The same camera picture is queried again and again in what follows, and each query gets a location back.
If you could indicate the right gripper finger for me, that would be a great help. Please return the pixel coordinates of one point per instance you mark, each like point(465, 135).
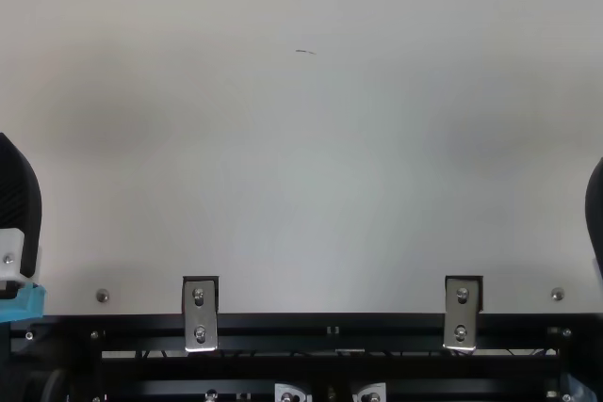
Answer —
point(596, 213)

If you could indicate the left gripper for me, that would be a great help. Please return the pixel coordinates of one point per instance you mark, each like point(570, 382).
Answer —
point(26, 304)

